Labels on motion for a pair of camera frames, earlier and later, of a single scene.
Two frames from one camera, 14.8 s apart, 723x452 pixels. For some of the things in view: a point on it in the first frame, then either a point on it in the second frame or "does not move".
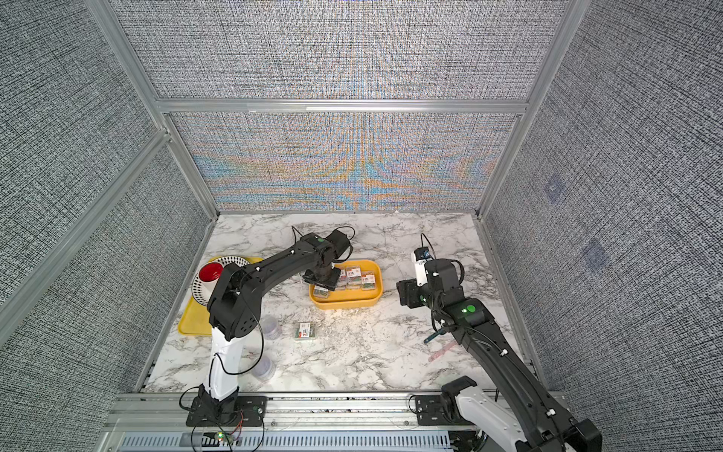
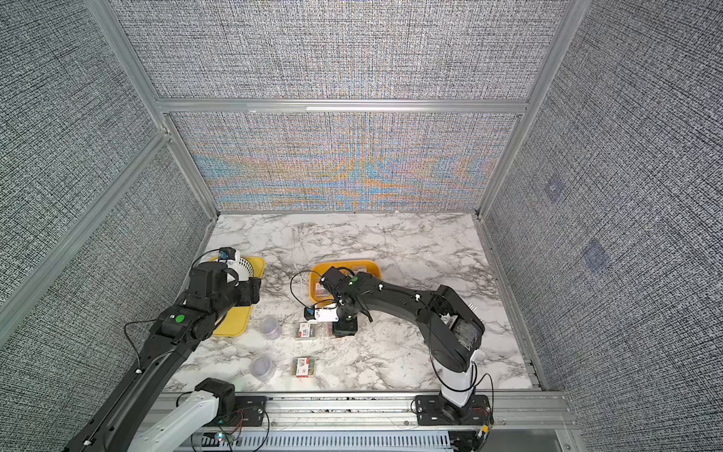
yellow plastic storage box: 352,298 does not move
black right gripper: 409,293 to 340,329
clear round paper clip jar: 272,328 does not move
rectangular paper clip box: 306,330 does not move
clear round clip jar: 265,370 does not move
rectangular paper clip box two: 321,291 to 303,366
